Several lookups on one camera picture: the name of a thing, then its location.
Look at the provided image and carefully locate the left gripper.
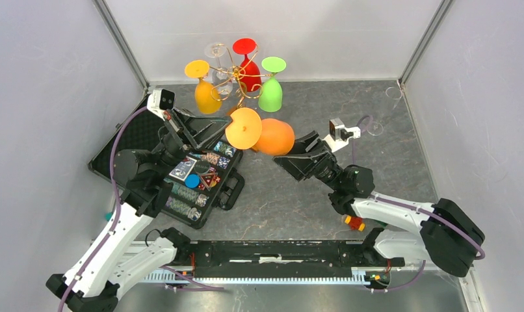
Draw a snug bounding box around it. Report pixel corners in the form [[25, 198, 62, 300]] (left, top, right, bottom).
[[153, 105, 235, 180]]

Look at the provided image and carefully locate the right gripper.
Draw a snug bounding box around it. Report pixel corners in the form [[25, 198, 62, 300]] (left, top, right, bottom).
[[269, 131, 343, 192]]

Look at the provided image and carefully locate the yellow wine glass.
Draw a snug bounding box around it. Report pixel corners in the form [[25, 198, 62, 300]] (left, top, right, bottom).
[[184, 60, 222, 114]]

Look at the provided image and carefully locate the orange wine glass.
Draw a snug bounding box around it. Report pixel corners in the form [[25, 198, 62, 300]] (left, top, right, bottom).
[[224, 107, 296, 157]]

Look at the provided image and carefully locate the clear wine glass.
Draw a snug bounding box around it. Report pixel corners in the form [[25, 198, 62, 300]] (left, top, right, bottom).
[[205, 43, 233, 98], [367, 86, 403, 137]]

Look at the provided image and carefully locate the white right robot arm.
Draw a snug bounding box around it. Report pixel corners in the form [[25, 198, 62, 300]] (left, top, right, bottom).
[[273, 127, 486, 277]]

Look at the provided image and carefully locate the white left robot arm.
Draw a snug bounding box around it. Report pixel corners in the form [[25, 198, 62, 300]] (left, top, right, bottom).
[[46, 109, 232, 311]]

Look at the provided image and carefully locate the green wine glass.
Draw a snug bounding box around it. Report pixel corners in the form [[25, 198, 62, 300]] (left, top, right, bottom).
[[258, 57, 287, 112]]

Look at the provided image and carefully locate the red wine glass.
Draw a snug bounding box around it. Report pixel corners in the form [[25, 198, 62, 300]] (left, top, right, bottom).
[[232, 38, 262, 93]]

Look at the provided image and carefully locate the black poker chip case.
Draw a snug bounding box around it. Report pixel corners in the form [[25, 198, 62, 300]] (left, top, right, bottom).
[[88, 96, 244, 229]]

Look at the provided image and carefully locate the red toy brick car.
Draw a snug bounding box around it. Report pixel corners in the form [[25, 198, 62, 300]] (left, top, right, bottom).
[[343, 215, 365, 231]]

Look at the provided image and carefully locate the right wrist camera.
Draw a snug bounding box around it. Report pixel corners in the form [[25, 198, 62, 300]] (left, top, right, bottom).
[[324, 118, 361, 153]]

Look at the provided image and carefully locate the gold wire glass rack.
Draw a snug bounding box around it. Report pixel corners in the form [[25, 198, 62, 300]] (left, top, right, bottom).
[[205, 38, 270, 115]]

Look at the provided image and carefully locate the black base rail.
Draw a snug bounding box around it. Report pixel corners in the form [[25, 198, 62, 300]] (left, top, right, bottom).
[[168, 240, 393, 282]]

